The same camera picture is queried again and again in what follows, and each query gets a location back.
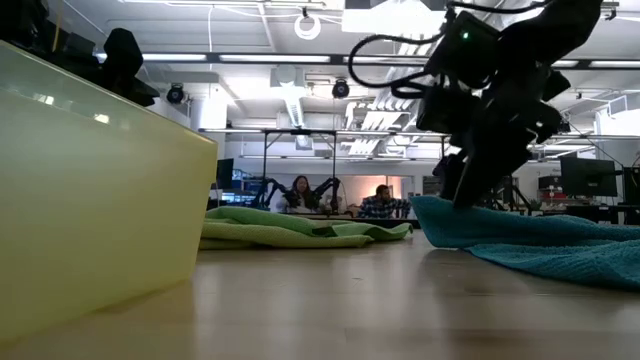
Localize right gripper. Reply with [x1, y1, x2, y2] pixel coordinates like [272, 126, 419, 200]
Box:
[432, 69, 571, 209]

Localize teal microfiber towel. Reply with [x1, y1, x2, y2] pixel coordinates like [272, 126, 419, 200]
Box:
[410, 194, 640, 293]

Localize green microfiber towel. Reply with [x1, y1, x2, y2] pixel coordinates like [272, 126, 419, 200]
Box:
[204, 206, 414, 242]

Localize yellow translucent plastic basket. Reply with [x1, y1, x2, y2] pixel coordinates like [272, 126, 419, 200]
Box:
[0, 38, 220, 347]

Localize person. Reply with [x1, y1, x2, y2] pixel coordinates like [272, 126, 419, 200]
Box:
[357, 183, 413, 220]
[281, 174, 322, 214]

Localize black computer monitor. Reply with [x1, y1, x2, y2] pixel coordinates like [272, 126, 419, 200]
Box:
[622, 167, 640, 206]
[215, 158, 235, 191]
[559, 157, 619, 198]

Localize black office desk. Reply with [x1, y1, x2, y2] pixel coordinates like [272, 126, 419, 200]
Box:
[564, 203, 640, 227]

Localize ceiling light strip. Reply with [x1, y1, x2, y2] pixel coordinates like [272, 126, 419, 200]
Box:
[94, 52, 208, 63]
[218, 53, 332, 64]

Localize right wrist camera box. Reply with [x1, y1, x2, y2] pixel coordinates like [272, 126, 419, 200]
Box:
[417, 84, 481, 134]

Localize black background station frame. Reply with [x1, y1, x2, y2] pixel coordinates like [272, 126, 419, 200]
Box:
[261, 128, 339, 214]

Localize white coiled ceiling cable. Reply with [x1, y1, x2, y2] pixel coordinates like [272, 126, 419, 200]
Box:
[293, 13, 322, 41]

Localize yellow power cable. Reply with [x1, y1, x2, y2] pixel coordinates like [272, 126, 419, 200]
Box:
[51, 0, 65, 40]

